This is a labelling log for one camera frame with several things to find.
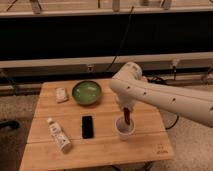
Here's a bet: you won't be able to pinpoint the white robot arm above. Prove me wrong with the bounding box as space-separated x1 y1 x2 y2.
109 62 213 128

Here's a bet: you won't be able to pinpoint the white ceramic cup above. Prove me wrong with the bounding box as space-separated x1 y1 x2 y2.
115 116 135 140

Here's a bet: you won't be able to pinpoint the green ceramic bowl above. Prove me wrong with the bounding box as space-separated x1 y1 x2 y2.
72 80 102 105

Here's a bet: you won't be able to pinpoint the black rectangular phone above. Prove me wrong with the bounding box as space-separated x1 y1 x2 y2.
82 116 94 139

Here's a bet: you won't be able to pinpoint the wooden table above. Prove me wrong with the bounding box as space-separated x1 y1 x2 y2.
20 79 174 171

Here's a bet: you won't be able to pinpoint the small white packet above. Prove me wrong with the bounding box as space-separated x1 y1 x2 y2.
56 87 68 103

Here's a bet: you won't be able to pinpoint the white tube with label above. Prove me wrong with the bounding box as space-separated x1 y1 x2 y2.
47 118 71 154

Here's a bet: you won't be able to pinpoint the black hanging cable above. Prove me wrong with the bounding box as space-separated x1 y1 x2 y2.
103 4 135 74

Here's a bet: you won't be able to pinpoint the black cables beside table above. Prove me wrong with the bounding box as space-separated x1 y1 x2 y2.
147 75 182 131

